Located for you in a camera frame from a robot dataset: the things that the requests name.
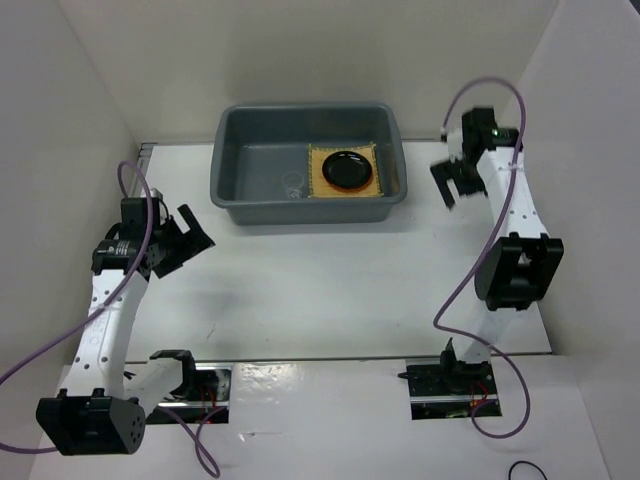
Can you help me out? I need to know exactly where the black round plate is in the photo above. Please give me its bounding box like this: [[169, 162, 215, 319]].
[[321, 150, 373, 187]]

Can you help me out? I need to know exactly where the clear plastic cup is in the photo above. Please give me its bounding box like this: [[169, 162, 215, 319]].
[[281, 171, 306, 199]]

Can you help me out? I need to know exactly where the bamboo woven mat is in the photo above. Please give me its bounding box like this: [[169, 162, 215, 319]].
[[308, 143, 383, 198]]

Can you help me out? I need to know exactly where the orange plastic plate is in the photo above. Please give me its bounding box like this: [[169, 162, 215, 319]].
[[327, 182, 371, 194]]

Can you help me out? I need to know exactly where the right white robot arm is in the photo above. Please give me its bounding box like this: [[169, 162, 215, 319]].
[[430, 107, 564, 393]]

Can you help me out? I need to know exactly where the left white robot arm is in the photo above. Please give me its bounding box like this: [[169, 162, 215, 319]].
[[36, 197, 214, 456]]

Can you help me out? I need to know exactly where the grey plastic bin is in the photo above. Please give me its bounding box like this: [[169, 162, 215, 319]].
[[210, 102, 408, 225]]

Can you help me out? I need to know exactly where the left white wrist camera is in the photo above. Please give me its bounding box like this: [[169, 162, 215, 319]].
[[151, 188, 170, 220]]

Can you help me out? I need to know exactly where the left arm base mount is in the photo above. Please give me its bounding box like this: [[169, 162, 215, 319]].
[[123, 359, 231, 425]]

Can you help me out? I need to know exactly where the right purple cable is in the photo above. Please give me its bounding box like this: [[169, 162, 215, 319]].
[[432, 75, 532, 440]]

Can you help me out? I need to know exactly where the purple cable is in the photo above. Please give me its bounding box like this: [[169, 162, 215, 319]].
[[432, 75, 532, 440], [0, 159, 224, 480]]

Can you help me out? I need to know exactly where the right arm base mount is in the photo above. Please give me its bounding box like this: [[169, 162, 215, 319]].
[[396, 358, 502, 421]]

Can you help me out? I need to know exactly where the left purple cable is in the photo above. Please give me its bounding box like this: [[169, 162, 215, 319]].
[[0, 159, 224, 480]]

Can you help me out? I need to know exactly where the black cable loop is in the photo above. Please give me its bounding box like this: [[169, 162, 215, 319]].
[[508, 460, 547, 480]]

